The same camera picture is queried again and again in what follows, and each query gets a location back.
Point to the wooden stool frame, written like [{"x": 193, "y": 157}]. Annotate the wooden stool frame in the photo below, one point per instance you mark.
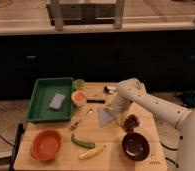
[{"x": 85, "y": 12}]

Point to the small green cup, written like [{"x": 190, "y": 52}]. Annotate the small green cup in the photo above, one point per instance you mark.
[{"x": 79, "y": 84}]

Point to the brown pine cone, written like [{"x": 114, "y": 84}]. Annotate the brown pine cone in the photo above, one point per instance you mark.
[{"x": 130, "y": 123}]

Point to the green chili pepper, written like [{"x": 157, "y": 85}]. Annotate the green chili pepper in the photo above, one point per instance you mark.
[{"x": 84, "y": 144}]

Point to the green plastic tray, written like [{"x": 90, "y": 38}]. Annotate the green plastic tray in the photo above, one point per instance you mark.
[{"x": 43, "y": 92}]

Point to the metal fork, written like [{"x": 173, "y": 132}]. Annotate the metal fork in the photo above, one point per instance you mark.
[{"x": 76, "y": 124}]

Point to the yellow banana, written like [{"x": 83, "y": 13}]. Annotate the yellow banana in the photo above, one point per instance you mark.
[{"x": 92, "y": 152}]

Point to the blue grey sponge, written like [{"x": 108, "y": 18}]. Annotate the blue grey sponge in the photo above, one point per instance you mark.
[{"x": 57, "y": 101}]

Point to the white cup with orange contents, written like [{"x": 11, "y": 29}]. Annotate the white cup with orange contents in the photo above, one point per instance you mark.
[{"x": 78, "y": 98}]

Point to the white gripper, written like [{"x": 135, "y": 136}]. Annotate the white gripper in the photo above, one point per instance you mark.
[{"x": 114, "y": 109}]

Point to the red orange bowl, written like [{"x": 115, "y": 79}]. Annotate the red orange bowl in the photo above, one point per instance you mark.
[{"x": 46, "y": 145}]

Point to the dark brown bowl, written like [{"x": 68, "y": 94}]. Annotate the dark brown bowl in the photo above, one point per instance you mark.
[{"x": 135, "y": 146}]

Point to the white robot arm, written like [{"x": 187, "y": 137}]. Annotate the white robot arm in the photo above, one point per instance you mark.
[{"x": 181, "y": 118}]

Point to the grey towel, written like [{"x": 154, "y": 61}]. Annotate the grey towel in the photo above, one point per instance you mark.
[{"x": 105, "y": 116}]

